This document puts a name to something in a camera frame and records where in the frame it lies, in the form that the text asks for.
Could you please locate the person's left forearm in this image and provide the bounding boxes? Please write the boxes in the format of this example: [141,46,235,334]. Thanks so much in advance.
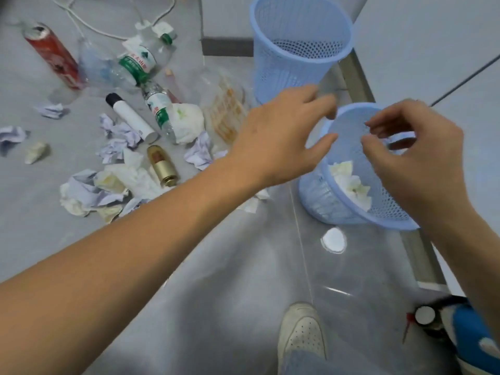
[0,154,260,375]

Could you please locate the white paper scrap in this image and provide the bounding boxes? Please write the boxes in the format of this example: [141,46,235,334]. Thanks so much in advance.
[134,20,175,38]

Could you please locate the clear plastic bag orange print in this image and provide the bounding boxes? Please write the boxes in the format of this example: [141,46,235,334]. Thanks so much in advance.
[195,69,255,148]

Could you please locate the white tissue piece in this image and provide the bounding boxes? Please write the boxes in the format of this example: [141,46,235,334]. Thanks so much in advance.
[237,188,271,214]

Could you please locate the large clear plastic bottle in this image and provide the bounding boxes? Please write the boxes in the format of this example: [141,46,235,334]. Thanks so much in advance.
[77,32,177,95]

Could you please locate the red drink can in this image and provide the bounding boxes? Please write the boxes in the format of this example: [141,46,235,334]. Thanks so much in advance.
[21,22,88,91]

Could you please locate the person's right hand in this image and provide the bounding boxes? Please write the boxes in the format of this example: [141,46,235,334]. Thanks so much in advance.
[361,99,474,228]

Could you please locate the white tube with black cap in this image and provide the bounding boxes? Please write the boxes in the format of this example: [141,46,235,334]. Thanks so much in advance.
[105,92,159,144]

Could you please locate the small blue mesh waste basket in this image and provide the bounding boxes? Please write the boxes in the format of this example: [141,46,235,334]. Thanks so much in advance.
[298,102,421,231]

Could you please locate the white cable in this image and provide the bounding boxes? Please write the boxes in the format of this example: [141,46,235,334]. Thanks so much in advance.
[48,0,177,42]

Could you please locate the tall blue mesh waste basket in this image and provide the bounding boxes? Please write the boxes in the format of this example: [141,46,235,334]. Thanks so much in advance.
[250,0,355,105]

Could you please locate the blue and white object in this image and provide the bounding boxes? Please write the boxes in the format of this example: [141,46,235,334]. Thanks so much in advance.
[441,300,500,375]

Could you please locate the person's right forearm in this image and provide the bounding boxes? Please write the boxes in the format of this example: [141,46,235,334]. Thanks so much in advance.
[422,205,500,346]

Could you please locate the small clear plastic bottle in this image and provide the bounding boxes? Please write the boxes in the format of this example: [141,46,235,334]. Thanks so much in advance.
[140,79,177,143]

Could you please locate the pink small tube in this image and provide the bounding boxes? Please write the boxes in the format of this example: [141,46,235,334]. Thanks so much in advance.
[164,68,181,104]

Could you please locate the black bottle with white cap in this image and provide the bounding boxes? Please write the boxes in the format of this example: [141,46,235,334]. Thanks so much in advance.
[402,304,444,345]

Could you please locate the person's white shoe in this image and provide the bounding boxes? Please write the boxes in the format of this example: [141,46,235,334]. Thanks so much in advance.
[277,302,328,375]

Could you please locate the small cream paper wad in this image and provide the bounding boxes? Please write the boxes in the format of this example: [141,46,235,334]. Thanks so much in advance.
[24,141,51,165]

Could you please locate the person's left hand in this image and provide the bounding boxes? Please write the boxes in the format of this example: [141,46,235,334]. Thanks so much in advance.
[228,85,339,189]

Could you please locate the crumpled lavender paper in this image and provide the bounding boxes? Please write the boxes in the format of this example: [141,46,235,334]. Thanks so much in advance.
[59,169,151,224]
[0,126,29,157]
[33,103,68,120]
[96,112,143,165]
[183,131,228,171]

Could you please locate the crumpled white tissue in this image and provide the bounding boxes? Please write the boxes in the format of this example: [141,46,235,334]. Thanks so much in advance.
[171,103,205,145]
[329,160,373,212]
[94,147,173,200]

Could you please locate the small gold bottle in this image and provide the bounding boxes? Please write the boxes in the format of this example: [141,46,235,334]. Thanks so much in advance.
[146,145,180,188]

